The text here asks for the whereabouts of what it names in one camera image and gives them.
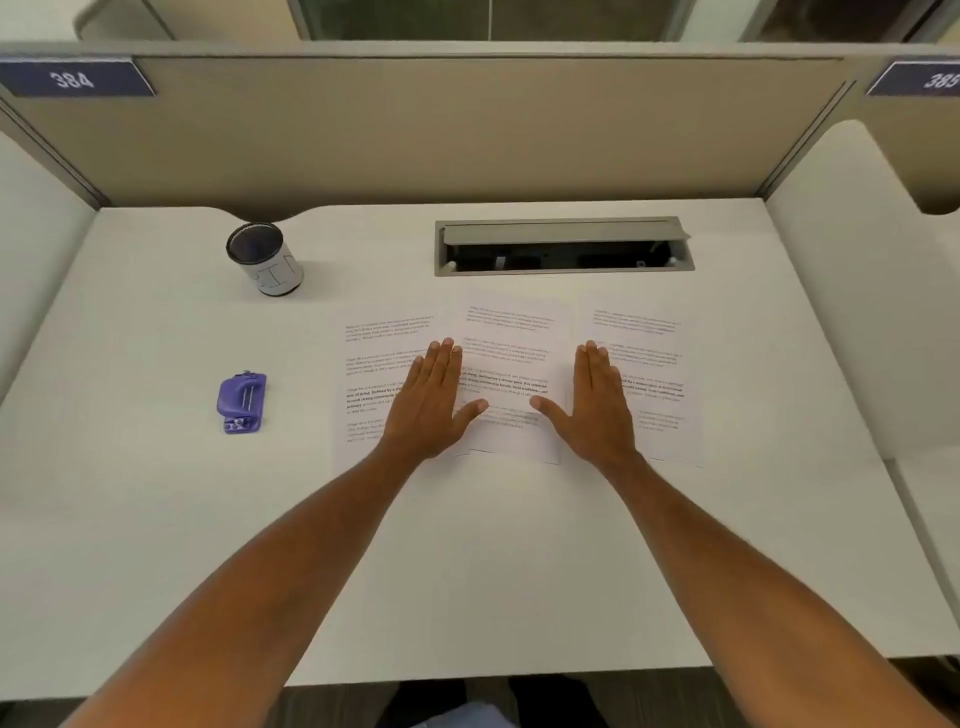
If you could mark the person's left hand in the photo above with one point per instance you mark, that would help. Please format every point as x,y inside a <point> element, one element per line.
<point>427,412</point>

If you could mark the person's right hand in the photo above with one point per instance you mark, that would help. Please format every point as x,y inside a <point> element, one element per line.
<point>600,420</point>

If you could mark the white printed paper sheet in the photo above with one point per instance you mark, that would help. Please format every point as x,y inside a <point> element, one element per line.
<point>517,300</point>
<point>360,442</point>
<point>675,442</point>

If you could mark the purple hole punch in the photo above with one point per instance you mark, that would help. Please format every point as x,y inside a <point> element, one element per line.
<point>240,401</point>

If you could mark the person's left forearm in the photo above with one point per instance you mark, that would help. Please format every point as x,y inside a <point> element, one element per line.
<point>262,600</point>

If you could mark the person's right forearm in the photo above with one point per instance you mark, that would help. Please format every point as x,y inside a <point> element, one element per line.
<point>750,615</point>

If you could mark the black mesh cup white label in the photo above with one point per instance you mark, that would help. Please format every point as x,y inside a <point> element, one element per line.
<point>274,271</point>

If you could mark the wide beige partition panel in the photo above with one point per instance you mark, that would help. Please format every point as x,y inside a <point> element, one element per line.
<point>450,135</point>

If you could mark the white side divider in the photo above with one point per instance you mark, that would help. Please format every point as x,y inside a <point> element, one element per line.
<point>37,247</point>
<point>847,285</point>

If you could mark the black trousers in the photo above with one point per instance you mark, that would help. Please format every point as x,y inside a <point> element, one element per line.
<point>559,705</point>

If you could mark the blue patterned shirt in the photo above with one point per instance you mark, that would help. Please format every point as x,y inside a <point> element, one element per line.
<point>469,716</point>

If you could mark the narrow beige partition panel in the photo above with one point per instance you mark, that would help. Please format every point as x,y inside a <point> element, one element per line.
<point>919,135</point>

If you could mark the dark glass door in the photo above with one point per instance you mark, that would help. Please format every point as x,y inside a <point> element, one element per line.
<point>832,19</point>

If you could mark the blue desk number sign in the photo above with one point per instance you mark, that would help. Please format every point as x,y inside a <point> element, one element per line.
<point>919,79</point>
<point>75,79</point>

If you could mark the beige chair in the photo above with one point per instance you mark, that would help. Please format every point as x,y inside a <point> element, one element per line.
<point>112,22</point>

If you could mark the glass window grey frame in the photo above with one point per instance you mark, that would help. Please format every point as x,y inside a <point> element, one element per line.
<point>450,19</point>

